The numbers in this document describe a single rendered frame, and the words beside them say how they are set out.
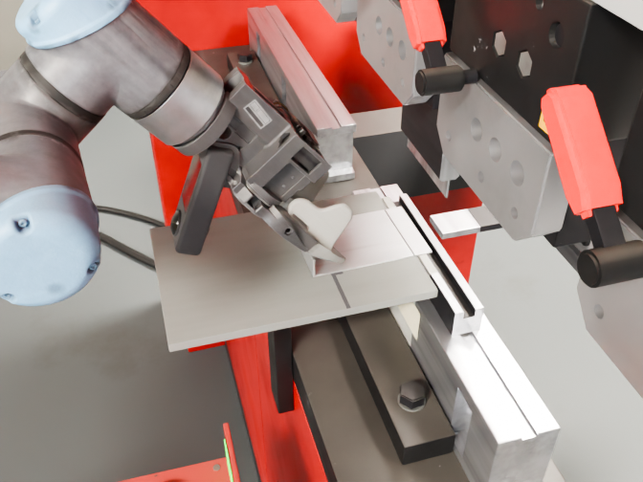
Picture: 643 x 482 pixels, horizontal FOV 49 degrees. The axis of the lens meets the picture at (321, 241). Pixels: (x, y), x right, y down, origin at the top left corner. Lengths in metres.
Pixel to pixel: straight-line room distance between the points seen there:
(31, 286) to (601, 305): 0.34
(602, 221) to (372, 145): 0.87
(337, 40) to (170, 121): 1.03
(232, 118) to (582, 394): 1.55
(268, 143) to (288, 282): 0.15
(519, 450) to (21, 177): 0.45
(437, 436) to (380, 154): 0.62
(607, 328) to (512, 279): 1.88
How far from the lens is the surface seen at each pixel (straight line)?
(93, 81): 0.56
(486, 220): 0.79
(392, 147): 1.21
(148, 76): 0.57
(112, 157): 2.92
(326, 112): 1.06
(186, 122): 0.58
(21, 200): 0.46
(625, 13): 0.38
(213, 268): 0.73
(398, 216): 0.79
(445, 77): 0.49
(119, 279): 2.30
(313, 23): 1.56
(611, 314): 0.41
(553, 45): 0.43
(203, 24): 1.51
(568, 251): 0.94
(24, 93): 0.57
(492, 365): 0.69
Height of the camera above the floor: 1.47
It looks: 38 degrees down
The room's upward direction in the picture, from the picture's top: straight up
